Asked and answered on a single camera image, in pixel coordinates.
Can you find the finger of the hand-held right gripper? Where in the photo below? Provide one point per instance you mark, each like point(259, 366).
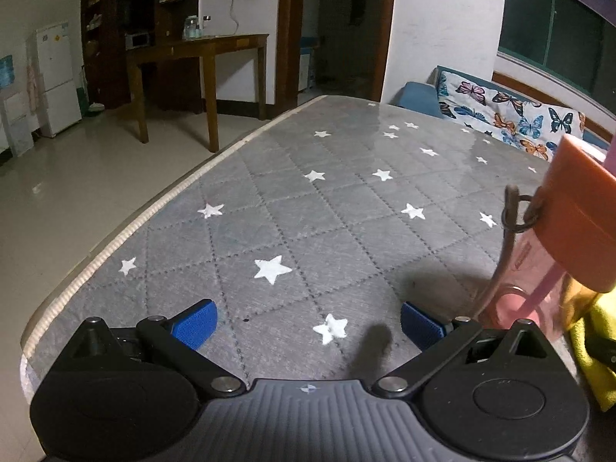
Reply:
point(607, 356)

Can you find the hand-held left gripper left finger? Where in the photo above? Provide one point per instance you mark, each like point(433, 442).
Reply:
point(195, 323)

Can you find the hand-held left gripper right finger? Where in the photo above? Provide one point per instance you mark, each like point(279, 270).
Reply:
point(421, 325)

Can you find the yellow cloth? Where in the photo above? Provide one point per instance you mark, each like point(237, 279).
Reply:
point(599, 385)

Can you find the pink bottle with orange lid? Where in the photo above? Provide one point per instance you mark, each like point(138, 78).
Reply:
point(577, 211)

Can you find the grey star quilted table cover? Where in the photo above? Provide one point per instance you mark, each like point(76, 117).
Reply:
point(337, 231)

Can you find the large butterfly print pillow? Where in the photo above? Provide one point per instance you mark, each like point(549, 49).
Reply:
point(486, 106)

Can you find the blue sofa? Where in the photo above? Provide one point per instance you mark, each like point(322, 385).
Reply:
point(414, 96)

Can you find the small butterfly print pillow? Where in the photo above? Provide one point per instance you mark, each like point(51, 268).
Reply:
point(560, 122)

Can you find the water dispenser with blue bottle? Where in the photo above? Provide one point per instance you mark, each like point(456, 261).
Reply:
point(12, 115)

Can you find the wooden side table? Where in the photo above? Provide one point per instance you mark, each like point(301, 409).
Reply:
point(207, 45)

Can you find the white refrigerator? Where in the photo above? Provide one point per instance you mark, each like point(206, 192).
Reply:
point(57, 77)

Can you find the white chest with blue top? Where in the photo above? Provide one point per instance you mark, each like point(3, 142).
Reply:
point(309, 65)

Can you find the pink hanging towel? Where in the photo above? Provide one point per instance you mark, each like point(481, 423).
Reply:
point(34, 86)

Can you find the small microwave oven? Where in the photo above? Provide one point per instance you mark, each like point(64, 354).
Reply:
point(139, 40)

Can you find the large glass jar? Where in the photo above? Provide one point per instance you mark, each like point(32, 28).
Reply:
point(191, 28)

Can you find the small glass jar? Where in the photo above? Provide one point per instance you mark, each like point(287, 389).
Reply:
point(207, 25)

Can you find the green framed window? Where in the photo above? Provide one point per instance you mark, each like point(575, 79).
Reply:
point(544, 24)

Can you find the dark wooden shelf cabinet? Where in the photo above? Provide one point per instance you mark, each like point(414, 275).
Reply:
point(120, 5)

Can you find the wooden door frame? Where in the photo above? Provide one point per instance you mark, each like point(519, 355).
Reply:
point(389, 29)

